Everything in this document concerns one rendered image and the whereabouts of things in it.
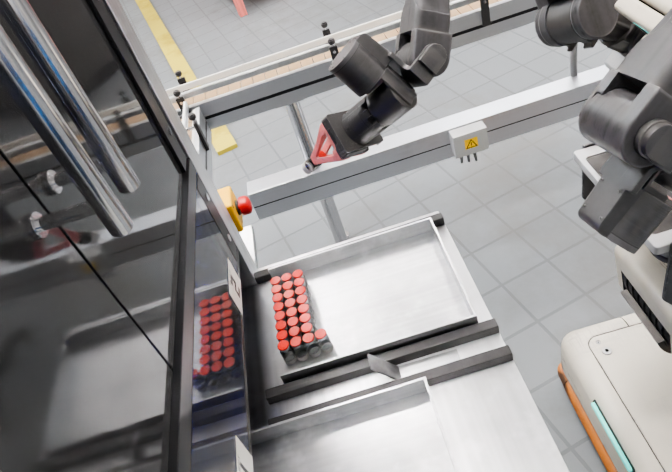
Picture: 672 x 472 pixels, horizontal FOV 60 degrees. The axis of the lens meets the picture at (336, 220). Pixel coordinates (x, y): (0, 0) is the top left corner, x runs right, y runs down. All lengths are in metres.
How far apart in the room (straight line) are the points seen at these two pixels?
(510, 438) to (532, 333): 1.20
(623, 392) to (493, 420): 0.77
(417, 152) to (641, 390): 0.99
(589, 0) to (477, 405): 0.63
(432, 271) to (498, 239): 1.29
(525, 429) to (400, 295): 0.32
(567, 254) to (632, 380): 0.76
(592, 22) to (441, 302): 0.51
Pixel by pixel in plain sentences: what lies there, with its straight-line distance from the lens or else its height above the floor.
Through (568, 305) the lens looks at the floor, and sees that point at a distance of 2.16.
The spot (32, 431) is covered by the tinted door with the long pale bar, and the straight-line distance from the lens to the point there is 0.45.
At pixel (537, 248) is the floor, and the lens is 2.34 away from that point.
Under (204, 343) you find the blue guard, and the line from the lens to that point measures 0.78.
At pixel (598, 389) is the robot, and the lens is 1.67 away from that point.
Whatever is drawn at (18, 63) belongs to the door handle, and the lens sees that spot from 0.44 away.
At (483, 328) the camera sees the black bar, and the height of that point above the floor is 0.90.
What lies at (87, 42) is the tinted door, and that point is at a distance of 0.80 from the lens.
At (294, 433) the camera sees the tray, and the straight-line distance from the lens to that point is 0.98.
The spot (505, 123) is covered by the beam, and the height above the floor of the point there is 0.50.
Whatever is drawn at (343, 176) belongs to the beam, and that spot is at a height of 0.50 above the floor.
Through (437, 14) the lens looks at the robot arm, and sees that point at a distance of 0.87.
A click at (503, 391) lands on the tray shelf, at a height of 0.88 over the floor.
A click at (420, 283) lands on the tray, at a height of 0.88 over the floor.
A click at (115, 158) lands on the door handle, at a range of 0.53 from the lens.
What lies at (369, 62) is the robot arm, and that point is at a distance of 0.83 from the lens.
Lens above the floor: 1.70
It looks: 40 degrees down
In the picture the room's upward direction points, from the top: 20 degrees counter-clockwise
